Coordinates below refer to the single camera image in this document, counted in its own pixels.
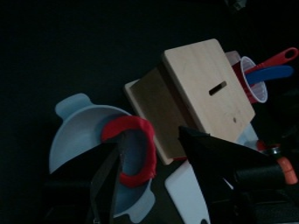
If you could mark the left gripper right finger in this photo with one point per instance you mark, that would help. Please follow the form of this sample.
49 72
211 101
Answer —
209 163

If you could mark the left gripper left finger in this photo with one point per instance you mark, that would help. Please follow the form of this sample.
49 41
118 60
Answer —
102 186

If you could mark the light blue bowl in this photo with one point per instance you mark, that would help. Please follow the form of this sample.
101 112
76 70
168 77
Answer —
77 137

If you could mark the wooden drawer box red front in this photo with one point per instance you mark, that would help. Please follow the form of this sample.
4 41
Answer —
201 81

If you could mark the white cutting board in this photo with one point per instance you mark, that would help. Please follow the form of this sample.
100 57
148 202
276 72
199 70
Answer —
183 192

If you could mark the red plastic cup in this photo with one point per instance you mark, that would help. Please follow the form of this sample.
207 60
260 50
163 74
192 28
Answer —
243 84

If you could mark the blue plastic utensil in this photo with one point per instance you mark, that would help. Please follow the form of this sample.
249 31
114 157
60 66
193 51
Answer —
272 73

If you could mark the red plastic utensil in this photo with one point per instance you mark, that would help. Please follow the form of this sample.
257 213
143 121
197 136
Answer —
276 59

